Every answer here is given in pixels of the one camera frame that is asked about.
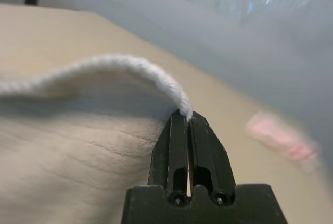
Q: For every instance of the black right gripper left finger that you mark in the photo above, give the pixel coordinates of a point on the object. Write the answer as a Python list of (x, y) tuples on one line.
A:
[(169, 151)]

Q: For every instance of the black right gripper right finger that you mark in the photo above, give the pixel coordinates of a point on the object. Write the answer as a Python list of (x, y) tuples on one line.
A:
[(208, 153)]

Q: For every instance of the beige towel with white trim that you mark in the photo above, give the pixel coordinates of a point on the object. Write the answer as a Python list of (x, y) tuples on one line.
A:
[(65, 143)]

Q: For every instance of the pink folded towel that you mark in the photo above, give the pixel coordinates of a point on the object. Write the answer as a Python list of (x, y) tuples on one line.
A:
[(281, 138)]

